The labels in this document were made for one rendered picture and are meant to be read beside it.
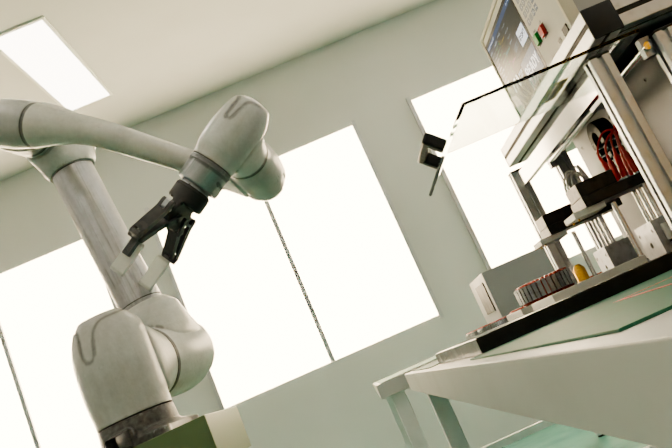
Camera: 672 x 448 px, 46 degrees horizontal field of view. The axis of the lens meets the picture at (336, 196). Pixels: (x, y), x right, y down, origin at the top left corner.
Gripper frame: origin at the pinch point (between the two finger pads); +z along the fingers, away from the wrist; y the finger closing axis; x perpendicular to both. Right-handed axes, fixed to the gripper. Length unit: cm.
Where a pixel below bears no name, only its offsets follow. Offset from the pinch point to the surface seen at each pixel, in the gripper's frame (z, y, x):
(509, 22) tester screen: -76, -10, -37
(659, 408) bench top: -13, -106, -76
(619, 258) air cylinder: -51, 5, -75
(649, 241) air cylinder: -49, -16, -77
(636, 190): -55, -17, -71
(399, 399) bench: -9, 141, -40
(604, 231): -54, 6, -70
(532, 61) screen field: -71, -10, -45
